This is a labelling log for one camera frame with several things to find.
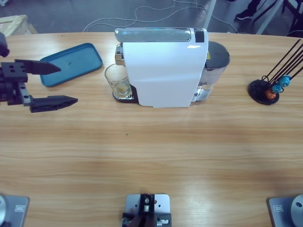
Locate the teal plastic tray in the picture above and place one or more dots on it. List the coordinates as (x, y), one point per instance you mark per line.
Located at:
(78, 61)

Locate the clear drinking glass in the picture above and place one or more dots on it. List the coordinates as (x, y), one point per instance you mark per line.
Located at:
(116, 78)

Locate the black capsule holder with rods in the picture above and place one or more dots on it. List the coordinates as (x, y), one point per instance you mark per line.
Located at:
(256, 88)

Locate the white slanted frame bar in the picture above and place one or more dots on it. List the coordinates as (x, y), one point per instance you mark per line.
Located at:
(266, 21)

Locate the grey mount plate, black post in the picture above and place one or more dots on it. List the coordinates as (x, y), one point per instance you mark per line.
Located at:
(163, 203)

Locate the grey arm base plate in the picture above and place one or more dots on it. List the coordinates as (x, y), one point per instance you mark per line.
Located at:
(279, 210)
(16, 212)

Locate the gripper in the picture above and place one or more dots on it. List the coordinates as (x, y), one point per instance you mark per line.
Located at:
(11, 71)

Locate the wooden crate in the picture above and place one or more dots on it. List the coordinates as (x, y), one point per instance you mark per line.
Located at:
(16, 23)

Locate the blue coffee capsule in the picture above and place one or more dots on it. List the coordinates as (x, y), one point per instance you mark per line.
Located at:
(277, 88)
(284, 81)

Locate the black sneaker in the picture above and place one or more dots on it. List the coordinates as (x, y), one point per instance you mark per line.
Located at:
(243, 15)

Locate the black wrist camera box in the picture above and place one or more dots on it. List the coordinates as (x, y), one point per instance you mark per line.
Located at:
(3, 45)

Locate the white capsule coffee machine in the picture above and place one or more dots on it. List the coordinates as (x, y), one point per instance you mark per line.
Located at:
(163, 71)

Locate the white upright post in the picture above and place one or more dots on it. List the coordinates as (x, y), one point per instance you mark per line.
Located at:
(209, 14)

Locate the orange coffee capsule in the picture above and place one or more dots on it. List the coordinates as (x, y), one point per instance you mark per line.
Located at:
(270, 94)

